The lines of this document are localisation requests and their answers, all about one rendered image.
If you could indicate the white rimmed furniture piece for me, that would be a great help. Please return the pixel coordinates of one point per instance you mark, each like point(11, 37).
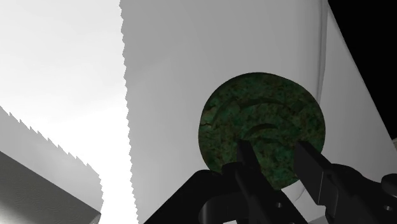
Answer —
point(217, 46)

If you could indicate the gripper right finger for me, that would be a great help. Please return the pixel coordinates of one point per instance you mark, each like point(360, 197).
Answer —
point(338, 186)

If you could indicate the dark green mottled round plate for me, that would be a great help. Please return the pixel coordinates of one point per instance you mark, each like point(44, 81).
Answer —
point(263, 111)

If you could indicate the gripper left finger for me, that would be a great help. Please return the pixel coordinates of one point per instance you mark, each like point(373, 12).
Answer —
point(252, 183)

